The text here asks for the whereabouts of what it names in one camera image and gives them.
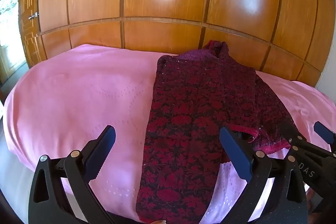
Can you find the pink bed sheet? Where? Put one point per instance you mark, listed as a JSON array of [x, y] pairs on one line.
[[78, 98]]

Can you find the carved wooden door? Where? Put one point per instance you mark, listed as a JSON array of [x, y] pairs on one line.
[[27, 37]]

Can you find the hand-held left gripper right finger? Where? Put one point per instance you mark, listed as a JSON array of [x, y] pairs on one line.
[[236, 153]]

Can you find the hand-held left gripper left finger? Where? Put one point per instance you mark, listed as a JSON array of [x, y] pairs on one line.
[[101, 153]]

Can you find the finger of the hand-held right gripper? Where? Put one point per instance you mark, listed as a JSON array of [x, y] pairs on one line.
[[292, 138], [324, 133]]

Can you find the dark red floral knit sweater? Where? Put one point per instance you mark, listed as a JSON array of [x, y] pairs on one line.
[[189, 108]]

